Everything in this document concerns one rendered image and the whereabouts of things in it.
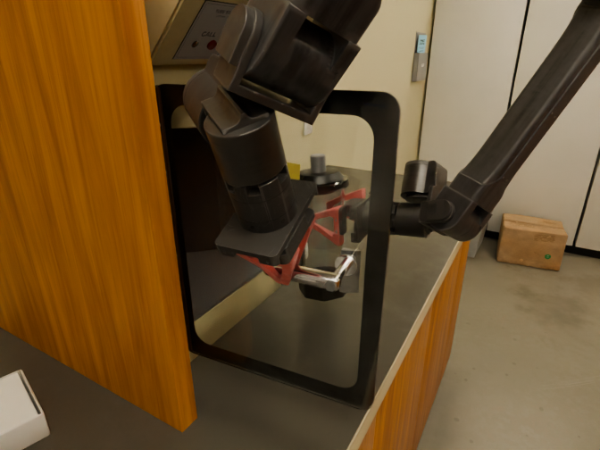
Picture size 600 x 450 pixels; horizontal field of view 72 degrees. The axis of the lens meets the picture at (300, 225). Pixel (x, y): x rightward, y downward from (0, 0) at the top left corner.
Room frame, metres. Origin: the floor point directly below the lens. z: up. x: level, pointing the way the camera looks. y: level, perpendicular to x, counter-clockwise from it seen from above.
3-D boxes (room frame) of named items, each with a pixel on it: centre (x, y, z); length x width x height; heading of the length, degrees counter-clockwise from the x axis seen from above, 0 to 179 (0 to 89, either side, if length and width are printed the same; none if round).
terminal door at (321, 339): (0.47, 0.04, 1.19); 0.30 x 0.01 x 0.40; 66
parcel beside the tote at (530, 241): (2.78, -1.70, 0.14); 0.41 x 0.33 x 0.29; 66
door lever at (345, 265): (0.41, -0.01, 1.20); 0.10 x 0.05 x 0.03; 66
